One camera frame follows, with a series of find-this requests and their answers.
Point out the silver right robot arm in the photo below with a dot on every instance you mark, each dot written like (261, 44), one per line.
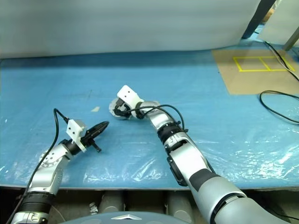
(163, 122)

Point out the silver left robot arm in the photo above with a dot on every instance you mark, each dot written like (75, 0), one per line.
(49, 175)

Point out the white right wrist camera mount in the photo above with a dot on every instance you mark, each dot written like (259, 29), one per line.
(127, 94)

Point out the crumpled white object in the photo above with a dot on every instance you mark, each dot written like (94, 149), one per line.
(93, 208)

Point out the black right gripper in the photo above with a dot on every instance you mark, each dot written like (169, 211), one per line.
(123, 105)

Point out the grey metal leg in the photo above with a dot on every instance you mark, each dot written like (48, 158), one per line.
(292, 39)

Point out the round motor housing copper windings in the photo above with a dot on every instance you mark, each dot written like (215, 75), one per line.
(122, 118)

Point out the grey robot torso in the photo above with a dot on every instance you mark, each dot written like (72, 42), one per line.
(126, 219)

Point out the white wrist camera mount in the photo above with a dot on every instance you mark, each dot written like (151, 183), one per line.
(127, 94)
(74, 129)

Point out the large white backdrop board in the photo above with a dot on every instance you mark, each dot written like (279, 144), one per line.
(116, 23)

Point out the blue plastic table cover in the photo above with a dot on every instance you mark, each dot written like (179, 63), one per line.
(163, 77)

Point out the white side panel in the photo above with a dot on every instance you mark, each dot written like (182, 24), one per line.
(280, 25)

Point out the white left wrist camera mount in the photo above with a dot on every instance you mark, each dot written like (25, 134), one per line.
(74, 129)

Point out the small pale tape piece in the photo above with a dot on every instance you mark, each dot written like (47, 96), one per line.
(95, 109)

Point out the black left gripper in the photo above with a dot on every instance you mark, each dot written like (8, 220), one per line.
(87, 140)

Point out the brown cardboard sheet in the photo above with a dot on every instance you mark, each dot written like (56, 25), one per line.
(245, 80)

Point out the grey rounded cylinder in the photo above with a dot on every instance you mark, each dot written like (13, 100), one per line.
(112, 201)
(180, 203)

